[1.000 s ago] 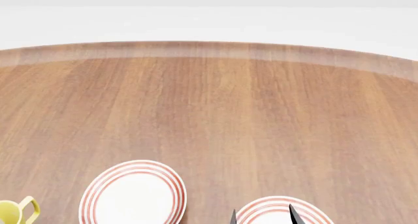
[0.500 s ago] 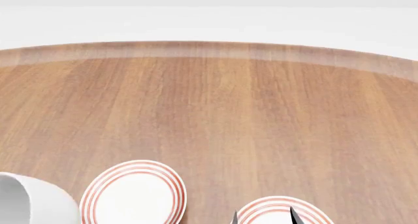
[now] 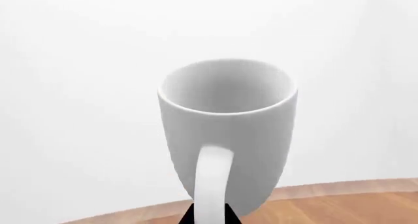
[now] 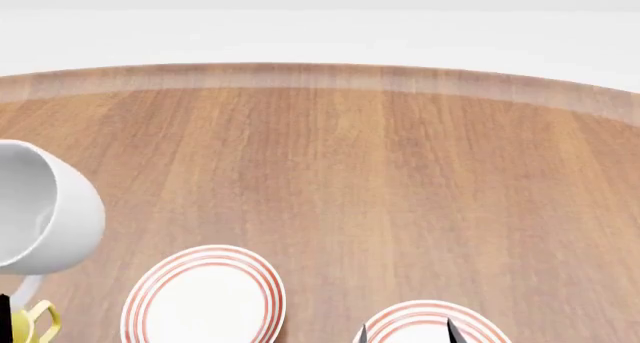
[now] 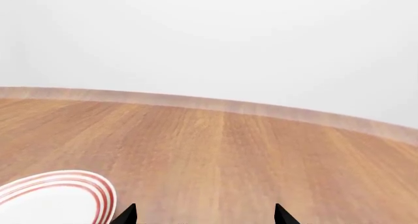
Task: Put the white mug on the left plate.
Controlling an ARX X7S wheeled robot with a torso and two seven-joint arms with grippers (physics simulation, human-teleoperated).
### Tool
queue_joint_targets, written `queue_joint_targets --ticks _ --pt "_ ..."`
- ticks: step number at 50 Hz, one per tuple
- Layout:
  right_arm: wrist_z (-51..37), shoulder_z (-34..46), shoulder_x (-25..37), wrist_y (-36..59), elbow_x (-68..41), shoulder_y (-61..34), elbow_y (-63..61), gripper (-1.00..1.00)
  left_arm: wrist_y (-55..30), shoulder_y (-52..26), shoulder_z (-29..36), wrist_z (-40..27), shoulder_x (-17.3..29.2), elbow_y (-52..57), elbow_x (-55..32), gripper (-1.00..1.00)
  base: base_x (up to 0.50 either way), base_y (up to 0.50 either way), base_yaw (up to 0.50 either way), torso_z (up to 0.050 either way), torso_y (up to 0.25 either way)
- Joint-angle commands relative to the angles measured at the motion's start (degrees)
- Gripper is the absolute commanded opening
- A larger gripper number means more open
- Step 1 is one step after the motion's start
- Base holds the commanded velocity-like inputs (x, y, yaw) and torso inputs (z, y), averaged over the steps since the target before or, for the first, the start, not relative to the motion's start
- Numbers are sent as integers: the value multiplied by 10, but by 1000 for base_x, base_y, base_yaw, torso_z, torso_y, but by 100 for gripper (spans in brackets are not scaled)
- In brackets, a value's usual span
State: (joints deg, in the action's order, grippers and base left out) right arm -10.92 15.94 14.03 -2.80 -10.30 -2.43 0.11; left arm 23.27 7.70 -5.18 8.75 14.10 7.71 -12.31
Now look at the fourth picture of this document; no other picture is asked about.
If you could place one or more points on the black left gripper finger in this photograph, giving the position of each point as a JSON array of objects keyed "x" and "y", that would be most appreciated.
[{"x": 4, "y": 318}]

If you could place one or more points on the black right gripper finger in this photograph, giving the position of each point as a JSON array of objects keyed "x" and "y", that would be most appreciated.
[
  {"x": 363, "y": 335},
  {"x": 454, "y": 333}
]

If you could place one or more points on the yellow mug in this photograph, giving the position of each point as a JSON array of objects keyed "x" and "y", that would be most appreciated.
[{"x": 22, "y": 326}]

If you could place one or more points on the white plate with red rings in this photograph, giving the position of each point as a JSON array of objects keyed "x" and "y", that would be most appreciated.
[
  {"x": 205, "y": 305},
  {"x": 415, "y": 326}
]

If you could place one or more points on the white ceramic mug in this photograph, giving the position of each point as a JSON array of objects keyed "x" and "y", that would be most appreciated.
[{"x": 70, "y": 215}]

